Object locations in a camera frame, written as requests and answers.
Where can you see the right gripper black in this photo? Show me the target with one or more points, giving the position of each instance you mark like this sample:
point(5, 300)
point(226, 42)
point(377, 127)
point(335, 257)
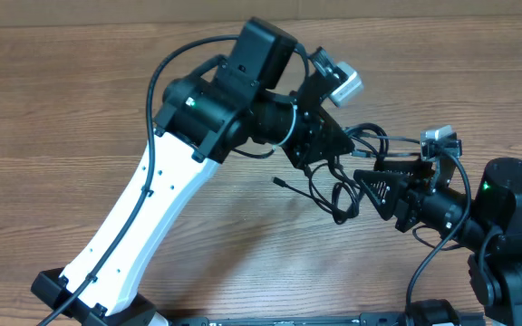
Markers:
point(416, 186)

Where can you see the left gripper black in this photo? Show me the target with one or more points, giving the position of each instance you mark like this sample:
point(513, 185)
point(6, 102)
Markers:
point(311, 148)

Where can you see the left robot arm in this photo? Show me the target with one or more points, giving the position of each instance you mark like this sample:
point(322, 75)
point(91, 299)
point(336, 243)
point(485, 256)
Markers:
point(269, 90)

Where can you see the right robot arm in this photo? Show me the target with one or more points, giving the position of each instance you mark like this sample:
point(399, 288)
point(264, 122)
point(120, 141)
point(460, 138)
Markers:
point(490, 226)

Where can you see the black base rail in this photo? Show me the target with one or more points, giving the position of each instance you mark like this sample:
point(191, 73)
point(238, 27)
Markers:
point(430, 312)

